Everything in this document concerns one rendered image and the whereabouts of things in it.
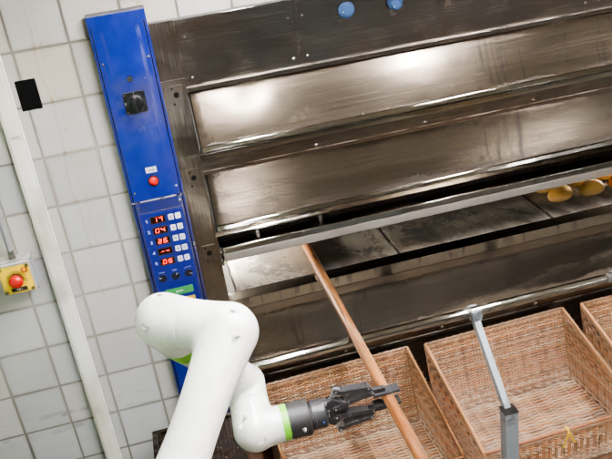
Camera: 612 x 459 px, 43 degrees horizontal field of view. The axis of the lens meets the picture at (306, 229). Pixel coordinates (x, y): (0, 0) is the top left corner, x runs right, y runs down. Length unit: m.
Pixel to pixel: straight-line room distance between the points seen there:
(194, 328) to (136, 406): 1.19
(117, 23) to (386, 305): 1.30
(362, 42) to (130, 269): 1.00
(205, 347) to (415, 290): 1.33
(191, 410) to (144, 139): 1.01
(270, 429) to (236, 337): 0.45
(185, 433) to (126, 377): 1.19
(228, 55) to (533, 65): 0.97
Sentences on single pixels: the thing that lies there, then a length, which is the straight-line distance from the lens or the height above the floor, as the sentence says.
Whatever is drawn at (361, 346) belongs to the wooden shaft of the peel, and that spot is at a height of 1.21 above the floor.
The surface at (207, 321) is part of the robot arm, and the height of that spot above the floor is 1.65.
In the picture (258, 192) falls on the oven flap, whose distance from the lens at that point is 2.46.
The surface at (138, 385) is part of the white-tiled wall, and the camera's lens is 2.74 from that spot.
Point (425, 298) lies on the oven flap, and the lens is 2.81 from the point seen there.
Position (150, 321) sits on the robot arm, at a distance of 1.68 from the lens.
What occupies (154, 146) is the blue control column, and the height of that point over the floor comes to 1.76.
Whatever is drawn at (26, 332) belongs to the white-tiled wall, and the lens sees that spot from 2.63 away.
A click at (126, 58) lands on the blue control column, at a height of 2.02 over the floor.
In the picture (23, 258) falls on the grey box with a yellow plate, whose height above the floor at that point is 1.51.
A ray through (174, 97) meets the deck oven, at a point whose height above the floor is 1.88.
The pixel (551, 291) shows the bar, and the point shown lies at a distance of 2.53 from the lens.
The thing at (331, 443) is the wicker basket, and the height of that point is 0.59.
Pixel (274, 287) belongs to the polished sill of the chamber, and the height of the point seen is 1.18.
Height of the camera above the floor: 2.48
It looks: 26 degrees down
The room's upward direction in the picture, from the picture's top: 8 degrees counter-clockwise
